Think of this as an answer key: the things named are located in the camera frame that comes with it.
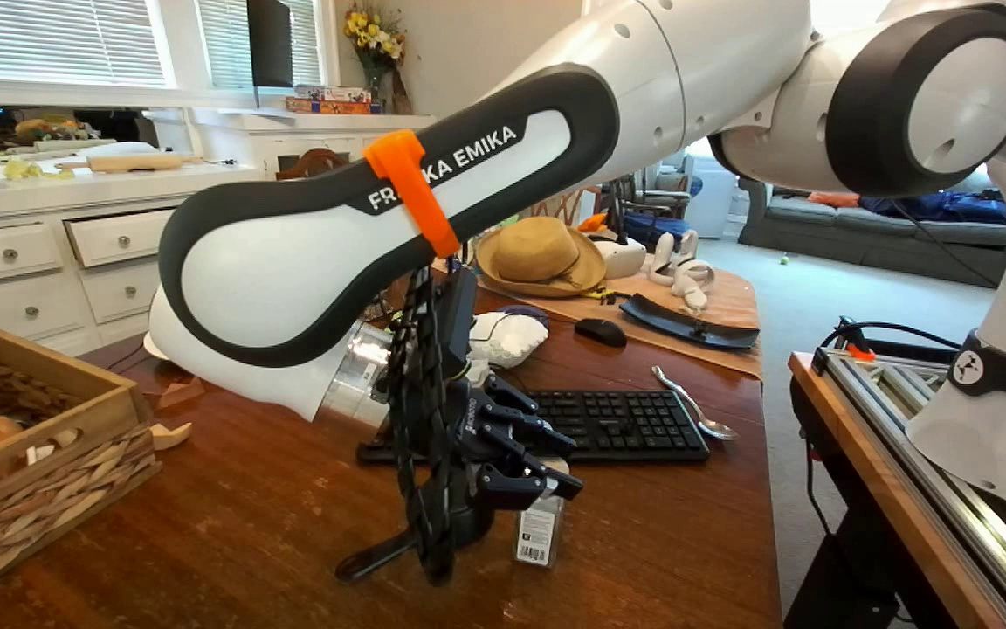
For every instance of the metal spoon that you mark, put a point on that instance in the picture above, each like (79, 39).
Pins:
(695, 407)

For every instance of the straw hat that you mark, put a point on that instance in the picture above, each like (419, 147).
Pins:
(540, 257)

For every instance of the brown wooden chair back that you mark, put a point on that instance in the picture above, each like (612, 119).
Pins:
(316, 161)

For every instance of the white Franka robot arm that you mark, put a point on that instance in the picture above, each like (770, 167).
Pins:
(296, 266)

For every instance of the black computer keyboard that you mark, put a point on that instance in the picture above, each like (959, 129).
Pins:
(630, 424)

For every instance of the glass spice shaker bottle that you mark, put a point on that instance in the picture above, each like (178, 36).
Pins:
(540, 528)

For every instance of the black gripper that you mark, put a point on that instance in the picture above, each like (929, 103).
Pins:
(473, 465)

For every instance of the white dresser with drawers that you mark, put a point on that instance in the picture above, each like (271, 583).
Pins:
(14, 265)

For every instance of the white curved object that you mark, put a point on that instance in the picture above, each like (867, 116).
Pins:
(679, 266)

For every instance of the large white shell dish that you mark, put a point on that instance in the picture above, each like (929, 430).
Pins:
(516, 339)

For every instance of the black rectangular panel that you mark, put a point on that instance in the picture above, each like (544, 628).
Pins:
(271, 39)

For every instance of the silver round bottle lid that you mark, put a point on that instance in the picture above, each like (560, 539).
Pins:
(552, 471)

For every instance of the woven wooden basket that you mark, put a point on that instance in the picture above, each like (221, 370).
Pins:
(37, 465)

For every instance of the yellow flowers in vase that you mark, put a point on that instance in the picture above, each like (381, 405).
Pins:
(370, 46)

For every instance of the small light wood piece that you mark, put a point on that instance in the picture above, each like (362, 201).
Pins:
(178, 393)
(173, 437)

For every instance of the wooden cutting board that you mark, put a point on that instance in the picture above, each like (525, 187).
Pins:
(725, 307)

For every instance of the white window blinds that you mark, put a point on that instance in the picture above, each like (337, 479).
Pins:
(51, 36)

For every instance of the black computer mouse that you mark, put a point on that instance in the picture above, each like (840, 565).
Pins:
(602, 335)

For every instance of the robot stand with wooden edge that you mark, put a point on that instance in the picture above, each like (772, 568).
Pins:
(909, 465)

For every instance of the white cabinet with grid doors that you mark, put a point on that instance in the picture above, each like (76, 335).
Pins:
(331, 134)

